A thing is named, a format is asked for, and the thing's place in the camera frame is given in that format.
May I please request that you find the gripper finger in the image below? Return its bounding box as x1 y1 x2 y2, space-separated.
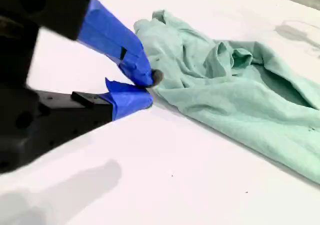
0 0 165 88
36 77 154 139

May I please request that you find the pale green T-shirt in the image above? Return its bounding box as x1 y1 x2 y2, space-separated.
133 9 320 186

